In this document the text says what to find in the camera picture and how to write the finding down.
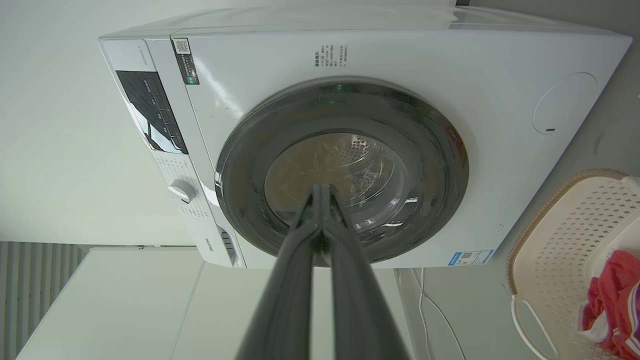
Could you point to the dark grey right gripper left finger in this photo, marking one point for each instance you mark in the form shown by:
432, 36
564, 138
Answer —
285, 300

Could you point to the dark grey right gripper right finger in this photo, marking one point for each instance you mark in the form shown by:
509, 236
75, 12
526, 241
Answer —
360, 310

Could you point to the round dark glass washer door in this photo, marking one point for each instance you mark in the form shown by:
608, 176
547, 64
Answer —
240, 200

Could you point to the white front-load washing machine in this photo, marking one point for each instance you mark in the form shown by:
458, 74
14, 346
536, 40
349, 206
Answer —
250, 65

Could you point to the blue energy label sticker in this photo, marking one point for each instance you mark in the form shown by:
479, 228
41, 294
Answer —
470, 257

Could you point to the steel washer drum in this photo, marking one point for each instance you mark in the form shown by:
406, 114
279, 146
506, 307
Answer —
360, 165

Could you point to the white control knob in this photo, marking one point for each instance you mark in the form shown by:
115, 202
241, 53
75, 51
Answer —
181, 190

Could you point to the white low cabinet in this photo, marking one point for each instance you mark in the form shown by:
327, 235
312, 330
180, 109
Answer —
125, 310

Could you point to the cream perforated laundry basket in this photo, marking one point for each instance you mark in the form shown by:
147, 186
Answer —
560, 240

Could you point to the black washer display panel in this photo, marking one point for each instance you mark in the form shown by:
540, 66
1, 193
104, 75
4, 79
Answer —
150, 110

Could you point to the grey ribbed radiator panel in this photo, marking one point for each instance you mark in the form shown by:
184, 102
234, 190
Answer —
30, 290

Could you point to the black QR code sticker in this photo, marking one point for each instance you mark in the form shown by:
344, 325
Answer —
186, 61

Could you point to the red white striped garment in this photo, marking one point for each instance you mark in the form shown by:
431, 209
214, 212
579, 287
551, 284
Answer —
620, 300

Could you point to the round white filter cover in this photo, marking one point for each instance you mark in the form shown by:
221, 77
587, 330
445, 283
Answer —
565, 102

